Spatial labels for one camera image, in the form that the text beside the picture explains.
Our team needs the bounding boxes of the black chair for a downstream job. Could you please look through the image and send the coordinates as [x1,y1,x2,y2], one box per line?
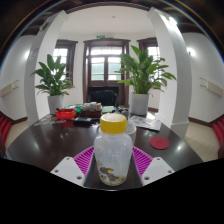
[87,86,120,108]

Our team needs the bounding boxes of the red box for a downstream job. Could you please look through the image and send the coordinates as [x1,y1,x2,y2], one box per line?
[54,107,78,121]

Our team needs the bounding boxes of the flat round red coaster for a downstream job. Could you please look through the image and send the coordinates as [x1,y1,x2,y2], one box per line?
[149,135,170,151]

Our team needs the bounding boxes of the dark wooden double door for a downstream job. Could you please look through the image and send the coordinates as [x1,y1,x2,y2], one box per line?
[83,38,131,108]

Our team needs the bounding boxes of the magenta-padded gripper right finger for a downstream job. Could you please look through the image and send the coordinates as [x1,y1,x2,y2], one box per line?
[128,145,175,190]

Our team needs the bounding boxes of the colourful printed magazine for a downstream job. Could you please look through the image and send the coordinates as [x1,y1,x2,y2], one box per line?
[33,114,68,127]

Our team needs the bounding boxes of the dark-framed wide window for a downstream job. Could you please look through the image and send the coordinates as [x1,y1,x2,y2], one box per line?
[54,39,78,84]

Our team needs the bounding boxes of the dark-framed narrow window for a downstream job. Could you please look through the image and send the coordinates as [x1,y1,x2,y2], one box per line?
[137,37,162,63]

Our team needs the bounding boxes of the white wall-mounted rail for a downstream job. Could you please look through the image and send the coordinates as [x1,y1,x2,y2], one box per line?
[0,79,20,98]
[199,77,224,98]

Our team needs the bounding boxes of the clear bottle with yellow cap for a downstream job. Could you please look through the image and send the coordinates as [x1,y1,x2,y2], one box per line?
[93,113,134,187]

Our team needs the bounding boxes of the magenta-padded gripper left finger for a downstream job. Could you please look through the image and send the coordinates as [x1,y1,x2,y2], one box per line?
[50,145,100,190]

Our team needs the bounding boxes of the grey-headed black microphone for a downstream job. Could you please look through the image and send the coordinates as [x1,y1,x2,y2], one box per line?
[120,109,130,120]

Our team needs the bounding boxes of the white printed magazine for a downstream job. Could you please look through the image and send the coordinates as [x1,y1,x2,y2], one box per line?
[128,114,163,132]

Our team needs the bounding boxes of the black device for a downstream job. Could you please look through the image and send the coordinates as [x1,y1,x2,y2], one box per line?
[73,117,93,127]

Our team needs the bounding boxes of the small plant in white pot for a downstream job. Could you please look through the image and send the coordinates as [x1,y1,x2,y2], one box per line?
[30,53,75,114]

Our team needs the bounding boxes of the red carpeted staircase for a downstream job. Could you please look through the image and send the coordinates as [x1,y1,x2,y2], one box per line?
[0,112,13,145]
[212,118,224,146]

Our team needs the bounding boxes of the green notepad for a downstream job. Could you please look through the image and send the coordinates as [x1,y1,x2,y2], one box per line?
[101,105,116,114]

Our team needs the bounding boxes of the large plant in white pot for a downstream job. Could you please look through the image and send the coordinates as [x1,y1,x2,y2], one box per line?
[116,44,178,117]

